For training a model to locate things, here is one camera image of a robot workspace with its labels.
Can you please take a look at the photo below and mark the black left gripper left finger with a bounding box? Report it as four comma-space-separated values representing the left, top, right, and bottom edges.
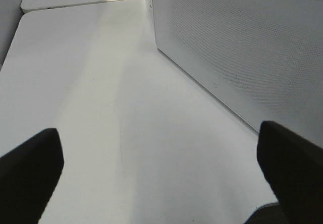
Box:
1, 128, 64, 223

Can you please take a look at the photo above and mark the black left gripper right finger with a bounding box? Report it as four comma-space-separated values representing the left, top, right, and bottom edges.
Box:
257, 121, 322, 223

